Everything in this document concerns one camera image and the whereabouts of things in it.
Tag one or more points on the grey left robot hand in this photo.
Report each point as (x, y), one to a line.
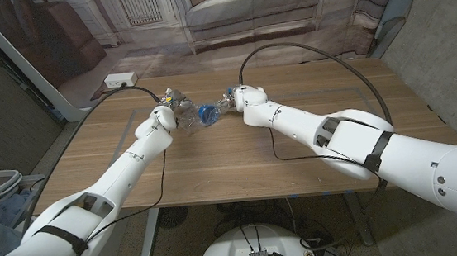
(176, 101)

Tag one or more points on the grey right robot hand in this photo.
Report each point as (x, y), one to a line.
(228, 101)

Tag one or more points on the clear cellophane sheet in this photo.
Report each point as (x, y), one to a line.
(192, 118)

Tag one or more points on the blue bowl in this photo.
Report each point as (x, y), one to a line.
(208, 114)

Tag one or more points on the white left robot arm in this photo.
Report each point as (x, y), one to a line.
(93, 198)

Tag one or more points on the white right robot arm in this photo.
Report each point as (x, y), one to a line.
(358, 141)

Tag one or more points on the white power strip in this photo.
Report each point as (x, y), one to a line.
(120, 79)

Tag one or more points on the printed sofa backdrop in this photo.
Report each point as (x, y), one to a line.
(244, 19)

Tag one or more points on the white table leg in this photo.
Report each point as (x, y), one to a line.
(150, 234)
(360, 220)

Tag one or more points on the white robot torso base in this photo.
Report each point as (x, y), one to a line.
(230, 248)

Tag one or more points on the blue grey rolled backdrop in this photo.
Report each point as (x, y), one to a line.
(398, 5)

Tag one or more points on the blue fabric pile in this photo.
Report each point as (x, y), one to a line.
(11, 207)

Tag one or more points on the white frame post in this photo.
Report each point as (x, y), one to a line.
(28, 66)

